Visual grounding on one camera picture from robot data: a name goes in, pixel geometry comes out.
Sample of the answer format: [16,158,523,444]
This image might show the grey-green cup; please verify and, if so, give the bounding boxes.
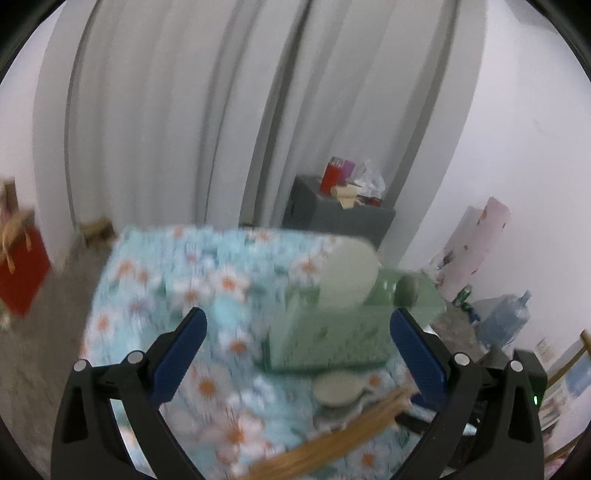
[394,272,423,308]

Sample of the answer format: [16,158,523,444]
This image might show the brown cardboard box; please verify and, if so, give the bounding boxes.
[76,217,116,252]

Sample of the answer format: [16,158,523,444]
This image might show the red gift bag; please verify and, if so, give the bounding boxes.
[0,180,51,318]

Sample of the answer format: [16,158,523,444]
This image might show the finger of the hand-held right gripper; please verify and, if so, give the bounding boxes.
[398,412,437,437]

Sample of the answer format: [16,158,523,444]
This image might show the large water jug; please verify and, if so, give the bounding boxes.
[475,290,532,349]

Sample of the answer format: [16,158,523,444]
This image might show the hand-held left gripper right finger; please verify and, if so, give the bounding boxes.
[389,308,546,480]

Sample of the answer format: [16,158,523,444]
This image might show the blue floral tablecloth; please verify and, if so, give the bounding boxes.
[79,225,467,480]

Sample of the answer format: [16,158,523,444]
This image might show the white curtain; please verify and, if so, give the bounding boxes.
[32,0,485,232]

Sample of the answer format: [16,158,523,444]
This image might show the white plate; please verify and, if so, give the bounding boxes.
[318,240,379,311]

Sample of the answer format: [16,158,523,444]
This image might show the cardboard scraps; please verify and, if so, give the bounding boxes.
[331,185,365,209]

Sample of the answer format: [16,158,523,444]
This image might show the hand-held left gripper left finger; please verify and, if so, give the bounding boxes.
[52,307,208,480]

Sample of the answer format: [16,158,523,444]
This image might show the wooden picture frame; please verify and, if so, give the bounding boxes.
[538,329,591,435]

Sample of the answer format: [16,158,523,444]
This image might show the pink floral roll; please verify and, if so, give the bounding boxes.
[434,196,512,301]

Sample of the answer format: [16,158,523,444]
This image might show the bundle of wooden chopsticks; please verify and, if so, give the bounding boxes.
[249,385,416,478]

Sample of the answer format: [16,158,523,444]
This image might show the red bottle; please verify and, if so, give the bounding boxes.
[321,157,343,195]

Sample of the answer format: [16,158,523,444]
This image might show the green utensil rack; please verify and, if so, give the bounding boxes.
[265,249,448,374]

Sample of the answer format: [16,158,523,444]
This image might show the grey cabinet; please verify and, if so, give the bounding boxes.
[283,174,397,250]

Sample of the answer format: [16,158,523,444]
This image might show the clear plastic bag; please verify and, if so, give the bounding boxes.
[353,159,386,195]

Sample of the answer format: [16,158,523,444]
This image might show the green bottle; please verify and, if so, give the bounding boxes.
[452,284,474,310]

